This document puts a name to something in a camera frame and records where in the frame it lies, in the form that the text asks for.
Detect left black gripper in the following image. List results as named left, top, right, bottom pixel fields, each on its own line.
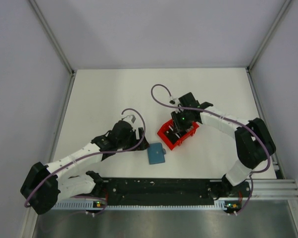
left=117, top=127, right=149, bottom=151

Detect aluminium frame post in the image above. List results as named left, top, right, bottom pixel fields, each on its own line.
left=247, top=0, right=295, bottom=72
left=27, top=0, right=75, bottom=75

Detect blue leather card holder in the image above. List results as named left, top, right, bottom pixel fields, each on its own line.
left=147, top=143, right=166, bottom=165

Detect aluminium frame rail right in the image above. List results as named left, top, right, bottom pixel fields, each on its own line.
left=251, top=179, right=298, bottom=200

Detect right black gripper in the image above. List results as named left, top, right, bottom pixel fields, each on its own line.
left=171, top=109, right=193, bottom=133

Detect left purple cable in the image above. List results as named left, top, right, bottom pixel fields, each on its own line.
left=24, top=108, right=147, bottom=208

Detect red plastic bin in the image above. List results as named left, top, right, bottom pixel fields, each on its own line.
left=157, top=119, right=199, bottom=150

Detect right aluminium frame post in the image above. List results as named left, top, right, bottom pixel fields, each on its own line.
left=247, top=0, right=295, bottom=72

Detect purple cable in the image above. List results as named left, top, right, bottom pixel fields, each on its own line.
left=24, top=108, right=147, bottom=208
left=150, top=84, right=272, bottom=215

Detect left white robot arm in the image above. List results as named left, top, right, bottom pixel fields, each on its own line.
left=20, top=115, right=149, bottom=215

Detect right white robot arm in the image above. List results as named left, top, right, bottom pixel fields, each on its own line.
left=170, top=92, right=276, bottom=196

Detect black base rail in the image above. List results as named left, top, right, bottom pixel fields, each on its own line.
left=99, top=177, right=229, bottom=206

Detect grey slotted cable duct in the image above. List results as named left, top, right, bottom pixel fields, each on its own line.
left=52, top=199, right=237, bottom=211

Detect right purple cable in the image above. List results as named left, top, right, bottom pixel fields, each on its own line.
left=150, top=84, right=272, bottom=215

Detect left aluminium frame post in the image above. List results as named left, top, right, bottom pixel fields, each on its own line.
left=27, top=0, right=75, bottom=75

